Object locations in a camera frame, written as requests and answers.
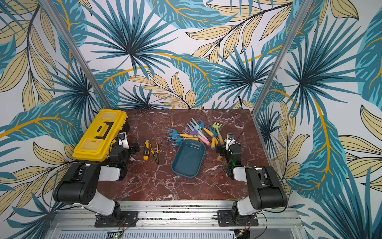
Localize blue claw rake yellow handle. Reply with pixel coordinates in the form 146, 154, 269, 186
165, 127, 197, 139

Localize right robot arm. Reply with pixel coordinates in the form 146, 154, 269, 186
214, 142, 287, 227

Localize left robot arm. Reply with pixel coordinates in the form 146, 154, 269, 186
53, 139, 140, 228

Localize purple small rake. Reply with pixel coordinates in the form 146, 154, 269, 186
187, 128, 198, 137

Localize teal storage tray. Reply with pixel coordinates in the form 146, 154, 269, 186
171, 139, 206, 179

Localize yellow black utility knife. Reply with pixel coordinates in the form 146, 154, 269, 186
143, 139, 150, 161

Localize yellow plastic toolbox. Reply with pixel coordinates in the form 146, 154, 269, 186
73, 109, 128, 162

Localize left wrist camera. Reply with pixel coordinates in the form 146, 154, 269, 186
117, 132, 129, 149

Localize yellow handled pliers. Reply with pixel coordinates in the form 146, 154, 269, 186
150, 143, 159, 165

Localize teal fork yellow handle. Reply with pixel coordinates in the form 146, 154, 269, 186
197, 118, 214, 137

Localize light blue fork pink handle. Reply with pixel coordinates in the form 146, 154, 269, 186
188, 118, 210, 144

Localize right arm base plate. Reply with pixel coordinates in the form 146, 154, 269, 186
212, 210, 259, 227

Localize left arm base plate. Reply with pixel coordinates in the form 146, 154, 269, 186
95, 211, 138, 228

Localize aluminium rail frame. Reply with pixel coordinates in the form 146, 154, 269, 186
45, 200, 308, 239

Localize left aluminium corner post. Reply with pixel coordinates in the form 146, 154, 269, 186
40, 0, 112, 109

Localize aluminium corner post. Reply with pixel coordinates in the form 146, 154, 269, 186
40, 0, 112, 109
252, 1, 313, 119

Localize right aluminium corner post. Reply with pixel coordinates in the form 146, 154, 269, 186
252, 1, 313, 119

